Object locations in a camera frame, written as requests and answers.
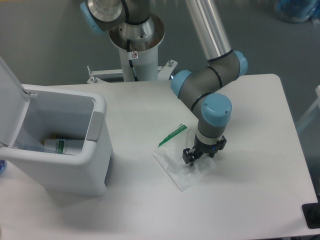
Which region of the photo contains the white trash can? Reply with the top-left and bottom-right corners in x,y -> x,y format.
0,85 -> 113,196

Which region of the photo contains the black device at table edge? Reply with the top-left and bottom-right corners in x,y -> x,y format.
302,202 -> 320,229

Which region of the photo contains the blue object at left edge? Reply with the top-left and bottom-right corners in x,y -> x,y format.
0,159 -> 7,174

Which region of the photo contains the glass-edged white furniture right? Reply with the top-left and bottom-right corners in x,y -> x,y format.
296,85 -> 320,135

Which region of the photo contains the white green-labelled bottle in bin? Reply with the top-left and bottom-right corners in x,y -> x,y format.
44,138 -> 84,156

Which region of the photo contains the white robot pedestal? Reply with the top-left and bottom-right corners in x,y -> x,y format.
109,13 -> 165,82

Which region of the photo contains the white trash can lid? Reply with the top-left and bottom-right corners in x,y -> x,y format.
0,59 -> 30,147

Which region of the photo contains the white metal base frame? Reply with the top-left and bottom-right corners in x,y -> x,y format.
86,59 -> 178,84

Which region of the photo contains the clear plastic water bottle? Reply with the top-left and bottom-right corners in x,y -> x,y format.
23,144 -> 72,156

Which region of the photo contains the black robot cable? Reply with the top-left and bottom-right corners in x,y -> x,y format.
126,38 -> 139,82

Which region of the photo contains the clear green-striped plastic bag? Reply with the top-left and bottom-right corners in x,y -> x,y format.
153,123 -> 217,192

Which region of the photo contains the blue plastic bag on floor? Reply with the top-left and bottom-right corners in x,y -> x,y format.
274,0 -> 320,25

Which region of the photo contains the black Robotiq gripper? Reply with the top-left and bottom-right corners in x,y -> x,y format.
182,135 -> 227,167

